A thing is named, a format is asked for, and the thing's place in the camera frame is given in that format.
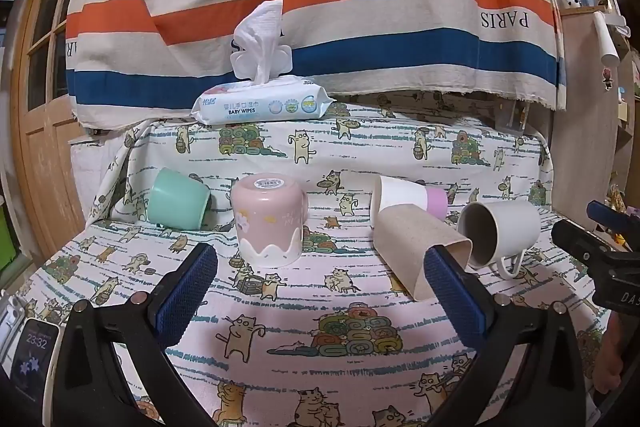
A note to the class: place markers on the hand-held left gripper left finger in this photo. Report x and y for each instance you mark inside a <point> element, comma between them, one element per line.
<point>184,294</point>

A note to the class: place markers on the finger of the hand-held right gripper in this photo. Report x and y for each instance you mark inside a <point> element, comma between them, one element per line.
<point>607,214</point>
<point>580,238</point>

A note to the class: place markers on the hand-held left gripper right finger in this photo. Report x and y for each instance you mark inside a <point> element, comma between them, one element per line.
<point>456,299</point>

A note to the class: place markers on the beige cup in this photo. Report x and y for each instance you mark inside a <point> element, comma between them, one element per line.
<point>407,247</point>

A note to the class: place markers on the mint green cup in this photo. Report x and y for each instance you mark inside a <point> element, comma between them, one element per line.
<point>177,199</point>

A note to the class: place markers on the pink cup with white base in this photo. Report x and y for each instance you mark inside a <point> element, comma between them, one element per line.
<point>269,217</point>

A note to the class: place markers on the white cup with purple base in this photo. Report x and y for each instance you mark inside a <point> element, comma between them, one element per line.
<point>402,197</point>

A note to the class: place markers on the person's right hand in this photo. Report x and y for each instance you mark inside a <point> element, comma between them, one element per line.
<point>611,357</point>

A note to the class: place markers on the wooden shelf unit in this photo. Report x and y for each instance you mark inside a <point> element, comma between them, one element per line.
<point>590,147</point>

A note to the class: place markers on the cat printed cloth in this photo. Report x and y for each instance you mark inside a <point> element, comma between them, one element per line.
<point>320,322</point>

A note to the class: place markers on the smartphone with white case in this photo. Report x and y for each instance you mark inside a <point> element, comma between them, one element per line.
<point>32,357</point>

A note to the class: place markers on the white paper roll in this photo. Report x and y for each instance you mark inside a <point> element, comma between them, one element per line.
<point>606,39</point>

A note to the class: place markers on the baby wipes pack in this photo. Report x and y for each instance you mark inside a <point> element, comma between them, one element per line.
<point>265,104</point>

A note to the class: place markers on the wooden door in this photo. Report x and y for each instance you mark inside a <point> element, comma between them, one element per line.
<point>42,107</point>

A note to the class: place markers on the white wet wipe sheet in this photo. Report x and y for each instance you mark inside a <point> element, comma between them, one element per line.
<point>260,37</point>

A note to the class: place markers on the striped cloth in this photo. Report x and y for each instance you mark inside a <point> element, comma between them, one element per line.
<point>320,7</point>

